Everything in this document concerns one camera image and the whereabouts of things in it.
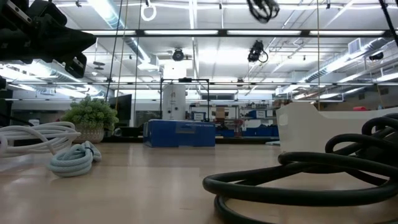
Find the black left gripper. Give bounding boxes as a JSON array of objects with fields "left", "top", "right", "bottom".
[{"left": 0, "top": 0, "right": 97, "bottom": 79}]

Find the white USB-C cable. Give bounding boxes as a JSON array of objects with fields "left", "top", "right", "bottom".
[{"left": 0, "top": 121, "right": 82, "bottom": 158}]

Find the light blue USB-C cable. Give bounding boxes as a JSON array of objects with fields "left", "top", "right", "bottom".
[{"left": 46, "top": 140, "right": 103, "bottom": 178}]

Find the black USB-C cable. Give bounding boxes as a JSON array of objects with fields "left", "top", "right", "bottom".
[{"left": 202, "top": 112, "right": 398, "bottom": 224}]

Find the black slanted pole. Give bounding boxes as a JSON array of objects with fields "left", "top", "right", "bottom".
[{"left": 104, "top": 0, "right": 124, "bottom": 102}]

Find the potted green plant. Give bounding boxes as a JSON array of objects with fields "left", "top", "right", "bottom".
[{"left": 61, "top": 95, "right": 119, "bottom": 144}]

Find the black monitor screen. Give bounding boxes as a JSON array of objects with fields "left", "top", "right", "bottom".
[{"left": 108, "top": 93, "right": 132, "bottom": 127}]

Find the round black ceiling fixture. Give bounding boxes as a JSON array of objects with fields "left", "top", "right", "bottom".
[{"left": 172, "top": 48, "right": 185, "bottom": 62}]

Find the white cylindrical tank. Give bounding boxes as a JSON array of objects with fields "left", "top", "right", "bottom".
[{"left": 162, "top": 84, "right": 187, "bottom": 121}]

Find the blue rectangular box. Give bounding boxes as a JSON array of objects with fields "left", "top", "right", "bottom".
[{"left": 142, "top": 119, "right": 216, "bottom": 148}]

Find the row of blue storage bins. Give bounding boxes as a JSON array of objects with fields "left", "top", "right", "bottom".
[{"left": 244, "top": 126, "right": 279, "bottom": 138}]

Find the white plastic bin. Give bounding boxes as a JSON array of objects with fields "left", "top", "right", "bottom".
[{"left": 275, "top": 101, "right": 398, "bottom": 154}]

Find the black overhead frame beam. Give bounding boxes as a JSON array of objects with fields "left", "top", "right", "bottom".
[{"left": 81, "top": 29, "right": 398, "bottom": 39}]

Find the white hanging ring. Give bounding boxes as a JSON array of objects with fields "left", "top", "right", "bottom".
[{"left": 140, "top": 2, "right": 157, "bottom": 22}]

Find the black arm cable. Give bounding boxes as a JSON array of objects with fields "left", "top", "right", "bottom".
[{"left": 0, "top": 112, "right": 34, "bottom": 127}]

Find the black distant metal frame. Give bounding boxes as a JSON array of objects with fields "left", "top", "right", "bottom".
[{"left": 160, "top": 77, "right": 210, "bottom": 123}]

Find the black overhead camera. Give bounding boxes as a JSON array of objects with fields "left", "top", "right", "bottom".
[{"left": 248, "top": 39, "right": 269, "bottom": 63}]

